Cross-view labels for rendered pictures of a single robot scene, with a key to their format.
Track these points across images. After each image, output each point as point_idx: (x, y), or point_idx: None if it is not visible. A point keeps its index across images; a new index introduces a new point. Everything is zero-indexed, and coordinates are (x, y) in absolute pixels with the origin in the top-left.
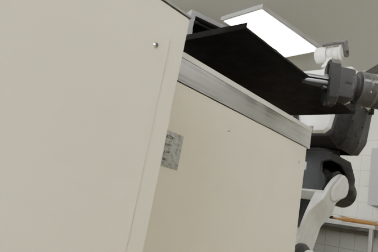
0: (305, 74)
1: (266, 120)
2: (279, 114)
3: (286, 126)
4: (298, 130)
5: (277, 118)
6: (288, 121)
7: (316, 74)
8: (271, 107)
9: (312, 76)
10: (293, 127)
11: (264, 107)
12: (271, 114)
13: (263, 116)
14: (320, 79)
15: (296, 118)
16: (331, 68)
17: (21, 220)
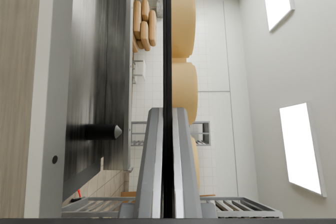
0: (166, 84)
1: (2, 7)
2: (33, 67)
3: (5, 110)
4: (8, 197)
5: (18, 55)
6: (24, 123)
7: (189, 146)
8: (42, 17)
9: (174, 128)
10: (9, 160)
11: None
12: (23, 24)
13: None
14: (173, 179)
15: (40, 166)
16: (276, 221)
17: None
